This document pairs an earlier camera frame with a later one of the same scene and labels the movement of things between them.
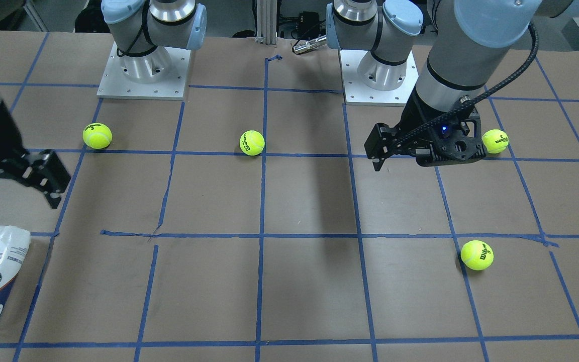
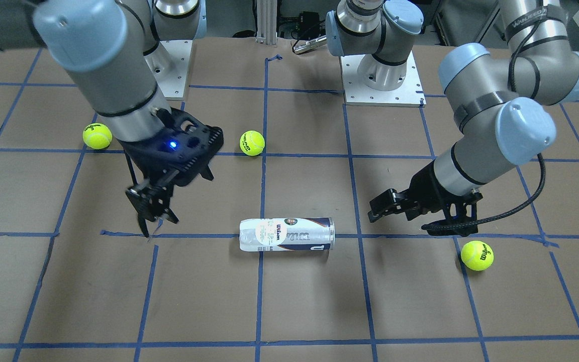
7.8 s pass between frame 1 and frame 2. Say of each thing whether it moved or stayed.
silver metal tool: stayed
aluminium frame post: stayed
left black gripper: moved
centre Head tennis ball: stayed
